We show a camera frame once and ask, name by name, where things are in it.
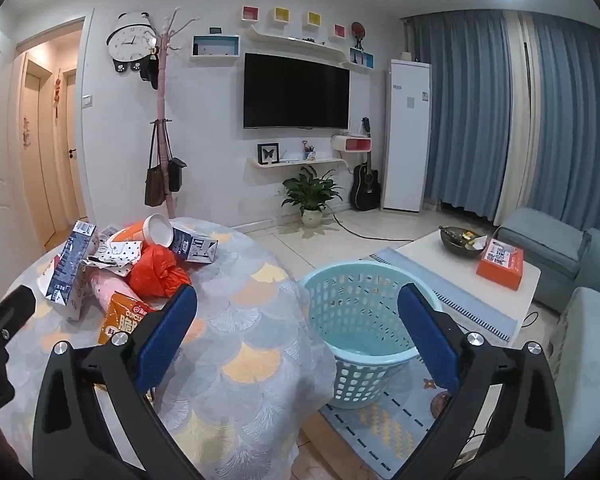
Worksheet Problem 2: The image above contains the panda wall clock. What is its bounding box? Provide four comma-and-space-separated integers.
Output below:
106, 11, 156, 76

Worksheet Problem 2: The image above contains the wall television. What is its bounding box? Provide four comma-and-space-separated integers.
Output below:
243, 52, 351, 130

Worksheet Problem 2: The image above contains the white coffee table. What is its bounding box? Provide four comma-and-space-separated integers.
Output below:
395, 227, 542, 343

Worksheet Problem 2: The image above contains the white blue box shelf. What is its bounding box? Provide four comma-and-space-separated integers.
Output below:
191, 35, 242, 59

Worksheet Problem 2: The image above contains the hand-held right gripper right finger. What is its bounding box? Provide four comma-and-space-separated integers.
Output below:
396, 282, 568, 480

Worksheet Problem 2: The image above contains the tall blue milk carton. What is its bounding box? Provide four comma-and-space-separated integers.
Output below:
39, 220, 101, 322

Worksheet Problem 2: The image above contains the white low wall shelf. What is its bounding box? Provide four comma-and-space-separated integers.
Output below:
246, 156, 345, 171

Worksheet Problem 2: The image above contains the dark bowl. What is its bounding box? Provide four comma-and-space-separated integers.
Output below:
439, 227, 488, 252

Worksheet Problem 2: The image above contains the potted green plant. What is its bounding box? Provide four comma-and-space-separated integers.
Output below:
281, 164, 343, 228

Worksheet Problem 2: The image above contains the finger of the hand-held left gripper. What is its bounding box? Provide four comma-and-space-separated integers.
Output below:
0, 275, 37, 416

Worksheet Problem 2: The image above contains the blue curtain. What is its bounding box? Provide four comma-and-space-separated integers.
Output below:
530, 15, 600, 243
410, 10, 523, 226

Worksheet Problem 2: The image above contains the white red wall shelf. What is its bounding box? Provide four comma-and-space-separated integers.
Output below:
331, 134, 372, 153

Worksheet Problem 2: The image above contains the black shoulder bag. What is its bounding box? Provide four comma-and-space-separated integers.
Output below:
167, 157, 187, 193

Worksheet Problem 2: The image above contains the blue grey ottoman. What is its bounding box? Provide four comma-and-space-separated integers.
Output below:
495, 206, 592, 311

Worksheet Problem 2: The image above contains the white polka dot paper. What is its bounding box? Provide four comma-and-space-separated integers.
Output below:
82, 237, 144, 277

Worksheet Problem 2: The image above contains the cream curtain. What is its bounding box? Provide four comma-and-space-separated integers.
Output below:
495, 10, 540, 228

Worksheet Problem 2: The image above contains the black floor cable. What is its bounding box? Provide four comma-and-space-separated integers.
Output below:
330, 210, 416, 242

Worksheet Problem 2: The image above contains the orange tissue box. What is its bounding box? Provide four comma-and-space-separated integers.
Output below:
476, 238, 526, 292

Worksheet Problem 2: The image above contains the orange white paper bowl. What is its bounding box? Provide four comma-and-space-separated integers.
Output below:
111, 213, 175, 249

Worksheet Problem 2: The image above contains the fan pattern tablecloth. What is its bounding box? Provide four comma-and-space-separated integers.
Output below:
0, 217, 338, 480

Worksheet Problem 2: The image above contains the small blue milk carton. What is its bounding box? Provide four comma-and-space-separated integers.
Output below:
172, 226, 218, 264

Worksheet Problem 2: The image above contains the orange snack box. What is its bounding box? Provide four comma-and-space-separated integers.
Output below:
97, 292, 156, 346

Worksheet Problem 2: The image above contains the blue cube wall shelf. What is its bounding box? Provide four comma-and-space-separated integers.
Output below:
349, 46, 376, 72

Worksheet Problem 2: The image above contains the black acoustic guitar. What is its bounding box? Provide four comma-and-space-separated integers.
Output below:
350, 152, 381, 212

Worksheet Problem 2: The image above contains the brown tote bag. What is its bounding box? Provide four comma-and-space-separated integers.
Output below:
144, 120, 167, 208

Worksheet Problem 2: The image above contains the black hanging cloth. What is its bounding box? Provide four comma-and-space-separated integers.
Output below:
139, 50, 160, 91

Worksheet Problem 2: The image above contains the white wavy wall shelf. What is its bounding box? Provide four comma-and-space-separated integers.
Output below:
247, 25, 348, 66

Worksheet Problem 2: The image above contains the beige hallway door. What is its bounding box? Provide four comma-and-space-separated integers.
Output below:
60, 70, 88, 221
22, 72, 56, 246

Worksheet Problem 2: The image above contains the pink coat rack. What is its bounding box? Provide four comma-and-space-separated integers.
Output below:
150, 7, 201, 218

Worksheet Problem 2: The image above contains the blue grey sofa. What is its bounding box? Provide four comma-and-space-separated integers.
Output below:
545, 227, 600, 466

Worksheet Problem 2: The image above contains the light blue laundry basket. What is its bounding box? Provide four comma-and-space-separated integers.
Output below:
299, 261, 446, 409

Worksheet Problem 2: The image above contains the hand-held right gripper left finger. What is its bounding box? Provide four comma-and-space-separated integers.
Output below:
32, 284, 201, 480

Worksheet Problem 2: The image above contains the pink package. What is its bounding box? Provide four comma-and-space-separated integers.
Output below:
82, 266, 153, 321

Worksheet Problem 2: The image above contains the white refrigerator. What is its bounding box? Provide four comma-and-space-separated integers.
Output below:
381, 59, 432, 212

